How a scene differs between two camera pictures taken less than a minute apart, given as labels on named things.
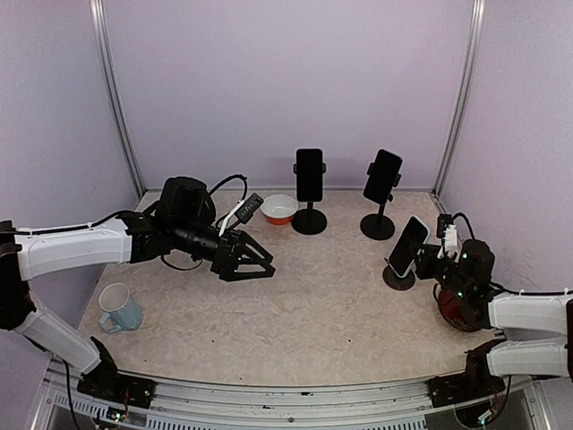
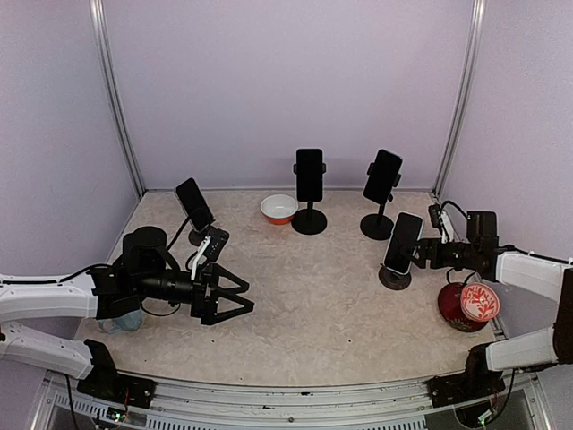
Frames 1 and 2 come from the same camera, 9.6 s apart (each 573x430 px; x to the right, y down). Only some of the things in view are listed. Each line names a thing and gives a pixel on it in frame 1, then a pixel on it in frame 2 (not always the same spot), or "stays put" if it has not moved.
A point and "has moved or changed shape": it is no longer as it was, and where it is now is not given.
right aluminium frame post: (477, 21) stays put
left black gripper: (226, 262) → (206, 274)
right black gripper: (423, 264) → (424, 246)
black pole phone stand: (379, 226) stays put
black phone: (382, 176) stays put
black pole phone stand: (310, 220) stays put
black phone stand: (209, 209) has moved or changed shape
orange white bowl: (278, 210) stays put
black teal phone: (310, 175) stays put
